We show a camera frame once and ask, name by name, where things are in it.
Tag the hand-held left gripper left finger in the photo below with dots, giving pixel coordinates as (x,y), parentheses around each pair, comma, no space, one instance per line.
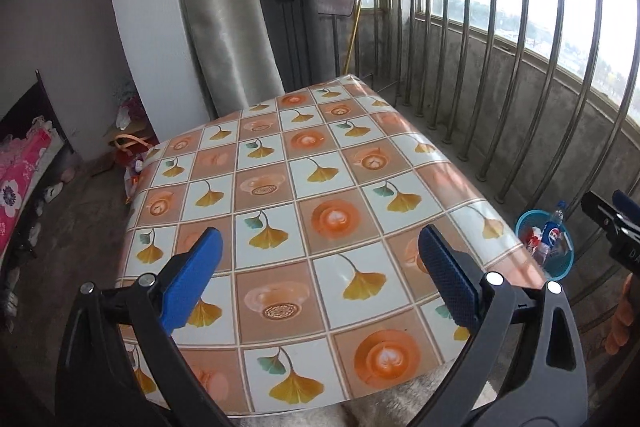
(192,277)

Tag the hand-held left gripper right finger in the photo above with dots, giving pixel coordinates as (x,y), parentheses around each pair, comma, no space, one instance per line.
(447,277)

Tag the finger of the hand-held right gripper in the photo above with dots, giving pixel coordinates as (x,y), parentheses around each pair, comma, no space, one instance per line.
(600,207)
(627,207)

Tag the crushed plastic bottle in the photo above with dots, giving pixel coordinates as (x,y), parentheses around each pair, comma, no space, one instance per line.
(552,232)

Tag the blue plastic basket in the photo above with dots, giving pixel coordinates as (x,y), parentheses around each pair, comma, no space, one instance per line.
(561,266)

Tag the person's right hand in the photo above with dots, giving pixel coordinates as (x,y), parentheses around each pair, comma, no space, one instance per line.
(622,317)

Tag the row of shoes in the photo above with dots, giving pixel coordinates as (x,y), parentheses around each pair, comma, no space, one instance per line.
(52,192)

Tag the white fluffy chair cushion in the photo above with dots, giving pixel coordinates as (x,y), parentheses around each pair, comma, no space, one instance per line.
(350,409)

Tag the pink floral blanket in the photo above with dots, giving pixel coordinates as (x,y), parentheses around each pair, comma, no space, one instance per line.
(20,177)

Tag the dark bed headboard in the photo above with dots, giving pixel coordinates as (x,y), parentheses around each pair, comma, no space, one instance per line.
(30,107)

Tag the dark folding chair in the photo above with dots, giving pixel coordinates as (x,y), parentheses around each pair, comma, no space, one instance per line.
(295,37)

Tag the grey curtain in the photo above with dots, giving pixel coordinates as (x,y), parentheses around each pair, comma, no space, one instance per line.
(225,7)

